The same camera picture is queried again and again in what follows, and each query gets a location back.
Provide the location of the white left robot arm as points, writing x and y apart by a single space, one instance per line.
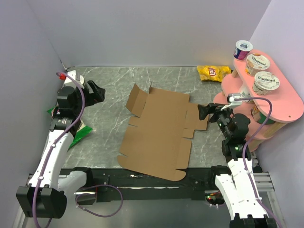
46 194

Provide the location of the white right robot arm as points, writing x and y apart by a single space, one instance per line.
236 182

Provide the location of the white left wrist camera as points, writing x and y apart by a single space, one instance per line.
75 76

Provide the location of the brown cardboard box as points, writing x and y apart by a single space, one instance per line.
157 141

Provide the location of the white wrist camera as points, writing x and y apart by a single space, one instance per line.
234 101
75 76

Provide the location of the Chobani yogurt cup front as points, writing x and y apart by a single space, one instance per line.
265 82

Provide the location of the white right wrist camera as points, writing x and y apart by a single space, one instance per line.
234 101

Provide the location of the green can lower shelf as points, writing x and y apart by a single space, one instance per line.
257 115

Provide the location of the green Chuba chips bag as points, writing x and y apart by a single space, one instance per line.
81 133

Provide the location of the Chobani yogurt cup rear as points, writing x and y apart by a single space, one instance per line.
256 63

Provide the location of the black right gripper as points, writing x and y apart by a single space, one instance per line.
204 110

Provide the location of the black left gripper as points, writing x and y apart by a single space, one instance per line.
97 96

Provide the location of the chobani yogurt cup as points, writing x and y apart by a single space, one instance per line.
265 82
256 63

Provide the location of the yellow Lays chips bag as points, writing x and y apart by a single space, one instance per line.
213 73

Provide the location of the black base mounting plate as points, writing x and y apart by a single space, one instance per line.
138 186

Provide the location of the purple white yogurt cup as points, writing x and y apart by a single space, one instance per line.
242 48

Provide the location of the white cup middle shelf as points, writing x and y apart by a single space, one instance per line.
245 94

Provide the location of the pink three-tier shelf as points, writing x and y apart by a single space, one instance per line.
287 106

